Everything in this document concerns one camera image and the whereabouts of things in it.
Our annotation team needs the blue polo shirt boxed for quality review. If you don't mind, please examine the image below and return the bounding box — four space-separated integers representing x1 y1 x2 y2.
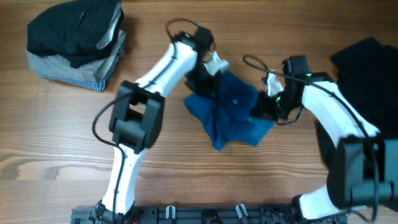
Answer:
183 71 274 151

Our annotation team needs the dark green garment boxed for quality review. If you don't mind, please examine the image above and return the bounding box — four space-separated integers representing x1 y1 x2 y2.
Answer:
315 37 398 212

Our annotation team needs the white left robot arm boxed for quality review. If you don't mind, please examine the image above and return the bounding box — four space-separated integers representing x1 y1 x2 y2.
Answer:
95 26 226 223

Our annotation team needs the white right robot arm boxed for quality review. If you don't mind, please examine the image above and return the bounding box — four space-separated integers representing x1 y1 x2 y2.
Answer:
243 55 397 223

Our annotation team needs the light blue folded garment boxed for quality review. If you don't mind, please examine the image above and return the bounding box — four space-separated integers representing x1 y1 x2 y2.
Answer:
31 44 125 91

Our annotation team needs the black folded garment on stack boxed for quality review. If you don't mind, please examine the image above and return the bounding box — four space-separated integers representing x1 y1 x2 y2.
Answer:
27 0 124 68

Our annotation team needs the grey folded garment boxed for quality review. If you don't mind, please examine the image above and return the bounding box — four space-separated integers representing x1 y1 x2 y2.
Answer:
25 6 127 83

